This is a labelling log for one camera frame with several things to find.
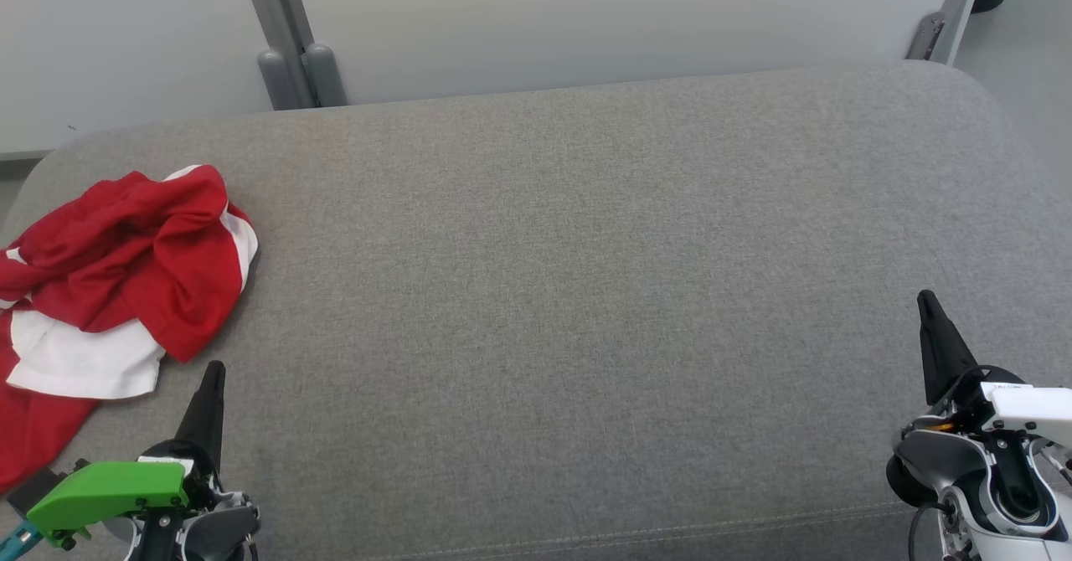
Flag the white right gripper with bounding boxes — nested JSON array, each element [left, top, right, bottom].
[[917, 291, 1072, 453]]

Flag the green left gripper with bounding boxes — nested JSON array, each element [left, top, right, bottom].
[[27, 362, 227, 550]]

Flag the red shorts with white stripe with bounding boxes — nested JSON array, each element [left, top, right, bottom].
[[0, 165, 259, 363]]

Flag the grey fabric sofa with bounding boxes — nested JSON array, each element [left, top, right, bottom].
[[0, 60, 1072, 561]]

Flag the grey partition post with bracket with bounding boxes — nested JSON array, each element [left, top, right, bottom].
[[904, 0, 991, 66]]

